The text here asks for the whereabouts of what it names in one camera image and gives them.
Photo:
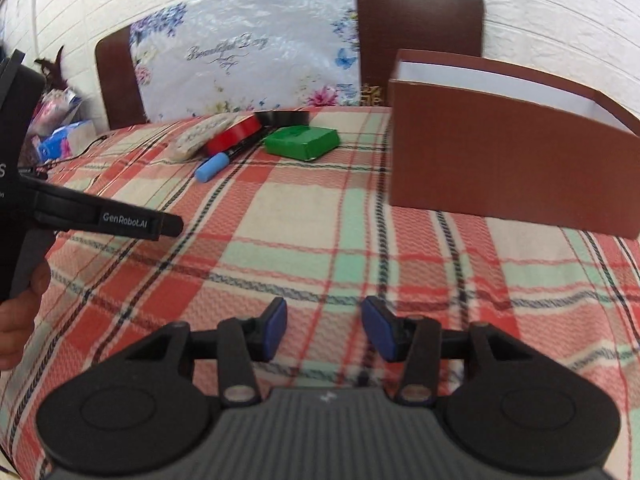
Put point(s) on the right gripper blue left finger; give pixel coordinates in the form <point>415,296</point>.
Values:
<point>242,342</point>

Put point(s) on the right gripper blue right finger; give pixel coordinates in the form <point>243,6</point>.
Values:
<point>414,342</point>

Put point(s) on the bag of white beads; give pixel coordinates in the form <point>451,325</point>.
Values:
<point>186,144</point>

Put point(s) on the blue marker pen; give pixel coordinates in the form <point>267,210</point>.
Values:
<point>218,162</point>

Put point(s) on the red tape roll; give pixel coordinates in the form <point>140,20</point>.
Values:
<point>240,129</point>

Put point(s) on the green cardboard box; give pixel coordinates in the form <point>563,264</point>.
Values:
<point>303,143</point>

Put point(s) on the black tape roll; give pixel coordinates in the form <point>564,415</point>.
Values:
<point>282,118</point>

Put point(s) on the person's left hand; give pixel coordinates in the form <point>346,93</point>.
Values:
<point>18,318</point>

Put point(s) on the blue tissue pack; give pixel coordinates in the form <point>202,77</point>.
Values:
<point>67,141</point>

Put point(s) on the pink gift bag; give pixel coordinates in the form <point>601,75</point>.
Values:
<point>56,109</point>

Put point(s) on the red plaid bed sheet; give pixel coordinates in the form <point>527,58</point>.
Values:
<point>322,236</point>

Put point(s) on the brown shoe box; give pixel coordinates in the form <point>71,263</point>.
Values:
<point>495,139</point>

